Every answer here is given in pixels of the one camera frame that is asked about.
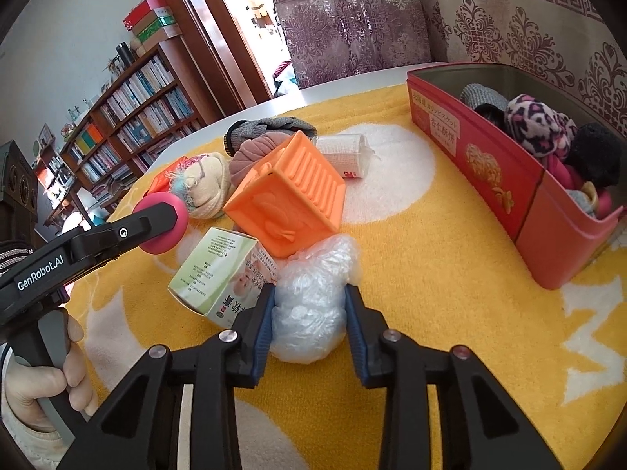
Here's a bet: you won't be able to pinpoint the black pompom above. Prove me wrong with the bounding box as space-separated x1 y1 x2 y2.
565 122 624 189

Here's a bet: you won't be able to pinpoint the green cardboard box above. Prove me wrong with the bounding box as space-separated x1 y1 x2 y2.
134 14 177 42

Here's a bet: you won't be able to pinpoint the clear plastic bag ball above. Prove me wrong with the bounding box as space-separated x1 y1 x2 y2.
271 235 362 364

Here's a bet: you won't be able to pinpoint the grey ribbed sock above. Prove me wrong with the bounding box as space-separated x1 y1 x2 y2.
459 83 510 133

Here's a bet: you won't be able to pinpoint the light orange rubber cube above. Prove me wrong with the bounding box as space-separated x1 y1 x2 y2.
223 130 348 259

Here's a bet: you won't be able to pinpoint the red tin container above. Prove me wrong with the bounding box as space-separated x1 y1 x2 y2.
406 62 627 289

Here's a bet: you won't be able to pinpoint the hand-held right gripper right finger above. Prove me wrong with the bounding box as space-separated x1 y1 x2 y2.
344 284 564 470

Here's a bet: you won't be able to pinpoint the brown knotted cloth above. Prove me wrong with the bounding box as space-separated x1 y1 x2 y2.
230 130 295 189

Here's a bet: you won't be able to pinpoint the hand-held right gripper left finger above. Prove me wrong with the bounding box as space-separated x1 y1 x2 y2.
58 284 277 470

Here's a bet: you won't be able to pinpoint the pale yellow fabric toy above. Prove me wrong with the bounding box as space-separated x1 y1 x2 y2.
568 181 601 216

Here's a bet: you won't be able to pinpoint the yellow patterned towel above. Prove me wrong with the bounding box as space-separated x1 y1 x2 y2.
63 81 627 470

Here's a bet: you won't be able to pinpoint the red knitted ball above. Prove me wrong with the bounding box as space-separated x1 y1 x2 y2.
131 192 188 255

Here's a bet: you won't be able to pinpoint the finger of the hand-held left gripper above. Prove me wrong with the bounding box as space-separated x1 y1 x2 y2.
72 202 180 276

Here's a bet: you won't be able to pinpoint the leopard print pink cloth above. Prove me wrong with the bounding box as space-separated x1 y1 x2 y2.
504 94 579 157

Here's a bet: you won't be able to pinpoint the pink dumbbell toy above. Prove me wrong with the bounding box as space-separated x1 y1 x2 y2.
544 154 613 219

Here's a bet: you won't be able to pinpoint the rows of books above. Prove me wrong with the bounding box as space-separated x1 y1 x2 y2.
44 56 201 216

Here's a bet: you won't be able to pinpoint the patterned beige curtain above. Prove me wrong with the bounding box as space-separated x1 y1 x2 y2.
259 0 627 143

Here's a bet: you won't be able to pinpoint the dark carved wooden cabinet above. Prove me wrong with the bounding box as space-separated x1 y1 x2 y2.
0 139 40 250

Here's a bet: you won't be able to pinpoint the person's left hand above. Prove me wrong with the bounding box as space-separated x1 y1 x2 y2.
0 313 101 435

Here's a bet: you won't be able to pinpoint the dark grey sock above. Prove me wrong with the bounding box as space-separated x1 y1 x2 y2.
224 116 318 155

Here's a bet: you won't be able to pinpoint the white green carton box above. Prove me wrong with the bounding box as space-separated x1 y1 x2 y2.
168 226 279 326

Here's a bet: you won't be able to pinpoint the wooden bookshelf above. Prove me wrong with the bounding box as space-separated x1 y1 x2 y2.
34 39 221 236

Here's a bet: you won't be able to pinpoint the red cardboard box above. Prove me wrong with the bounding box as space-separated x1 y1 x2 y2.
122 0 170 30

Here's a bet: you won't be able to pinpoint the red-orange rubber cube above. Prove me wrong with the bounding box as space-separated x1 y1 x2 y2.
147 157 189 197

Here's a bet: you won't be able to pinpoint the white bandage roll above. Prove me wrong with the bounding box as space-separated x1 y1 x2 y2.
316 133 380 179

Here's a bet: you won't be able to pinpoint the wooden door frame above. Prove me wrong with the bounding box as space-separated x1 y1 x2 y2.
142 0 275 108

